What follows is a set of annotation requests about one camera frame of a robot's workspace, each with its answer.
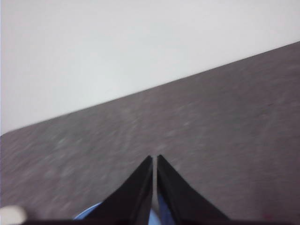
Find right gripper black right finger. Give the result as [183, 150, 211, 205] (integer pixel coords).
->
[156, 154, 235, 225]

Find blue plate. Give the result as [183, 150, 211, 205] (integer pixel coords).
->
[72, 194, 174, 221]

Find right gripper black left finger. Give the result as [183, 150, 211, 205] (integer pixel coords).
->
[77, 155, 154, 225]

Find white plate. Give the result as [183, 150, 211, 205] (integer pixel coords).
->
[0, 204, 27, 224]

